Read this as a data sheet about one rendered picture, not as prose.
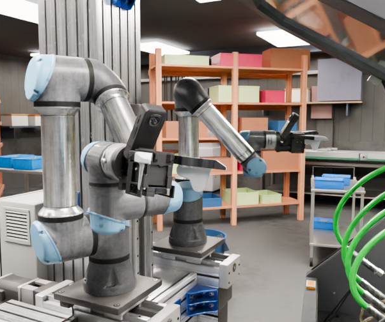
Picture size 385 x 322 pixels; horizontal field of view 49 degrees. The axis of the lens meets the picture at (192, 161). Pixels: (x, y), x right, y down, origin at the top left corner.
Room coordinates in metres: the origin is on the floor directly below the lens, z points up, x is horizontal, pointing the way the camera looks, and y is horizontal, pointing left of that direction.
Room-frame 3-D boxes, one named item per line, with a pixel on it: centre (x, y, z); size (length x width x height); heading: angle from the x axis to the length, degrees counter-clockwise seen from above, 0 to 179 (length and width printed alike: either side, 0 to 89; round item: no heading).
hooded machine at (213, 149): (8.76, -0.26, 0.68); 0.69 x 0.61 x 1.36; 63
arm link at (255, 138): (1.75, -0.25, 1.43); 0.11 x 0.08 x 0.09; 89
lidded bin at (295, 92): (8.05, -2.01, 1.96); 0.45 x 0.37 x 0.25; 63
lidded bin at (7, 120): (8.81, 3.72, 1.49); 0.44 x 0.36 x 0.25; 153
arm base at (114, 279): (1.18, 0.24, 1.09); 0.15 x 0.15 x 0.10
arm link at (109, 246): (1.17, 0.25, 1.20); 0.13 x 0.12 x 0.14; 128
